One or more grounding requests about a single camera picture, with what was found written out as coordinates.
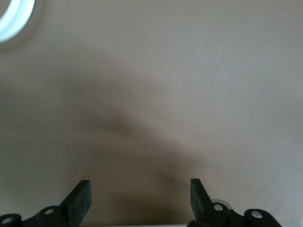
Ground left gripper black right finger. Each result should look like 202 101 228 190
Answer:
187 178 281 227

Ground white semicircular plastic bracket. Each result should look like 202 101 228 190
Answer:
0 0 36 44

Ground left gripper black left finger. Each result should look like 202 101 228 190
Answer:
0 180 92 227

